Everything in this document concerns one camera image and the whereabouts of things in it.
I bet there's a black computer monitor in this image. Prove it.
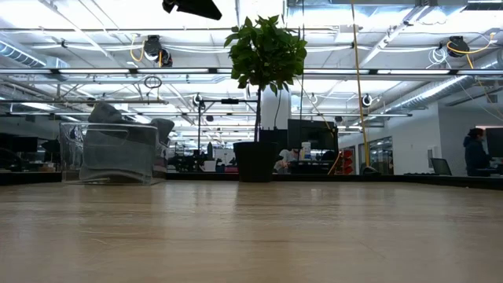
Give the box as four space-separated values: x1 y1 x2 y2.
286 119 339 153

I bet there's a dark desk monitor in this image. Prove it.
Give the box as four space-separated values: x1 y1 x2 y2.
485 126 503 176

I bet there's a black ceiling cable reel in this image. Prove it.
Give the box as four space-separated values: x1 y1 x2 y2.
142 34 174 68
446 35 472 58

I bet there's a yellow cable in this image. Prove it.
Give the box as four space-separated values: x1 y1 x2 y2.
349 0 373 168

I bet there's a clear plastic bin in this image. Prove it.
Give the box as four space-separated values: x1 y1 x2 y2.
59 121 171 186

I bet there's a red storage rack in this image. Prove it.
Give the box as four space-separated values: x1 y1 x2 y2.
340 148 354 175

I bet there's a silver ventilation duct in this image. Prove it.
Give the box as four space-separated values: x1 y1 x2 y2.
387 74 503 113

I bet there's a green plant in black pot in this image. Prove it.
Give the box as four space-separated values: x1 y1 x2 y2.
223 14 309 183

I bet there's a black hanging cable loop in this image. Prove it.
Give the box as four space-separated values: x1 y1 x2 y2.
143 75 163 90

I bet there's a person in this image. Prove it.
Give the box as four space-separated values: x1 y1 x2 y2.
274 148 302 174
462 127 492 177

